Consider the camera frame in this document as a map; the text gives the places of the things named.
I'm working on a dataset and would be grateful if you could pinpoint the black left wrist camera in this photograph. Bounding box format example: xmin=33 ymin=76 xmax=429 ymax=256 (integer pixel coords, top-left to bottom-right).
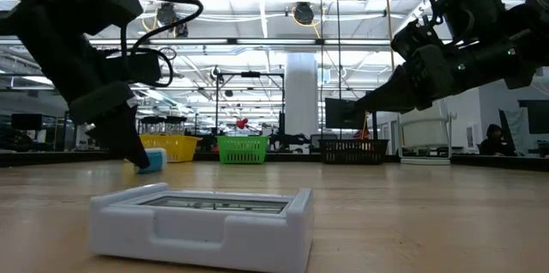
xmin=102 ymin=47 xmax=163 ymax=87

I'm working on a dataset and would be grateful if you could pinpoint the yellow hanging cable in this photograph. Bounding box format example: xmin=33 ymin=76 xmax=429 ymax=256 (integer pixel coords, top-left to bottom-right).
xmin=383 ymin=0 xmax=398 ymax=72

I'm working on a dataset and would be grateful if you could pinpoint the white plastic tray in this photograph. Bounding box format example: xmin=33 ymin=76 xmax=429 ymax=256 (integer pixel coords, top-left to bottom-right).
xmin=88 ymin=182 xmax=315 ymax=273

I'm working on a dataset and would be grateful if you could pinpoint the black plastic basket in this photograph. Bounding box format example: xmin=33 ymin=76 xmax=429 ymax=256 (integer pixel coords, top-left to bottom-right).
xmin=317 ymin=138 xmax=390 ymax=166

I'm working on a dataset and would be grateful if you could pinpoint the small black monitor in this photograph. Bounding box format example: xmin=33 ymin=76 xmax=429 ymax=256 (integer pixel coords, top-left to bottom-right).
xmin=10 ymin=112 xmax=44 ymax=131

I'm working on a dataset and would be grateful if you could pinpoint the blue white USB charger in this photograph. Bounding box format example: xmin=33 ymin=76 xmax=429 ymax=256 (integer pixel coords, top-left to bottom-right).
xmin=136 ymin=148 xmax=168 ymax=175

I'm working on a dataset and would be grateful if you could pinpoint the large black monitor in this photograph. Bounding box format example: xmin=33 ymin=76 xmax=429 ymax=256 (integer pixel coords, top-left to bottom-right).
xmin=517 ymin=100 xmax=549 ymax=136

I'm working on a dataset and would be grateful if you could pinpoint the long ceiling light bar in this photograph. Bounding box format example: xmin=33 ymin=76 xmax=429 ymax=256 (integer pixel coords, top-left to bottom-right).
xmin=0 ymin=37 xmax=454 ymax=48

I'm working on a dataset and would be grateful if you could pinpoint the white structural column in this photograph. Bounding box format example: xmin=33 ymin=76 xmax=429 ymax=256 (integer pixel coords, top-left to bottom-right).
xmin=284 ymin=52 xmax=320 ymax=137

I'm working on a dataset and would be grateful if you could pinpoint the black metal gantry frame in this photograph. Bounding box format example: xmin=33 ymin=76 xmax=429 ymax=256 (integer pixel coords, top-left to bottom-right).
xmin=214 ymin=70 xmax=286 ymax=137

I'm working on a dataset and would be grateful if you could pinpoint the black monitor on stand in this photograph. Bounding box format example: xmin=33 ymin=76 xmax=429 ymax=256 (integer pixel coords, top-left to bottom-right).
xmin=323 ymin=97 xmax=369 ymax=131

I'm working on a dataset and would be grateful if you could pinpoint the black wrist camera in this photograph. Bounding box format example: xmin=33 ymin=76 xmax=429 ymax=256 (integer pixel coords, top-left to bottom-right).
xmin=102 ymin=47 xmax=163 ymax=87
xmin=390 ymin=19 xmax=443 ymax=62

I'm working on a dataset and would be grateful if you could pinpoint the yellow plastic basket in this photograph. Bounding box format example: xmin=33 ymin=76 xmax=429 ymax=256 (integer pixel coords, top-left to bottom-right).
xmin=139 ymin=135 xmax=201 ymax=164

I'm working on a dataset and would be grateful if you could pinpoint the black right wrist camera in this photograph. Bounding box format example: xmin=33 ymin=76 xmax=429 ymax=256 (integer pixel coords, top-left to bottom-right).
xmin=390 ymin=19 xmax=443 ymax=62

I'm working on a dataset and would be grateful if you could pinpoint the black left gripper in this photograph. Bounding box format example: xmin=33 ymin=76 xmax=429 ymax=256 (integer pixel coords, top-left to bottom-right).
xmin=68 ymin=80 xmax=151 ymax=170

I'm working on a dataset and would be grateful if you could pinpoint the black aluminium table frame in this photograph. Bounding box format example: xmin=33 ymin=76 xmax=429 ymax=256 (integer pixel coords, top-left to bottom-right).
xmin=0 ymin=149 xmax=549 ymax=167

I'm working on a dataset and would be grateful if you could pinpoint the person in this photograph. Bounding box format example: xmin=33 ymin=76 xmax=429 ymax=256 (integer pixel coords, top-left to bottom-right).
xmin=479 ymin=124 xmax=516 ymax=157

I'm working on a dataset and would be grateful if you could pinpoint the green plastic basket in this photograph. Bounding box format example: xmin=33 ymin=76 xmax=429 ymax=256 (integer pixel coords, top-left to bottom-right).
xmin=216 ymin=135 xmax=270 ymax=166

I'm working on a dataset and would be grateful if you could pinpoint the black hanging cable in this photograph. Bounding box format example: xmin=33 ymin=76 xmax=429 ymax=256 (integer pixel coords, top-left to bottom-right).
xmin=334 ymin=0 xmax=343 ymax=137
xmin=318 ymin=0 xmax=324 ymax=137

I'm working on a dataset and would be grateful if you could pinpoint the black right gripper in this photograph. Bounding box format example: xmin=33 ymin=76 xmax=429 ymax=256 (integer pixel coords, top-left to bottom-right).
xmin=353 ymin=43 xmax=516 ymax=115

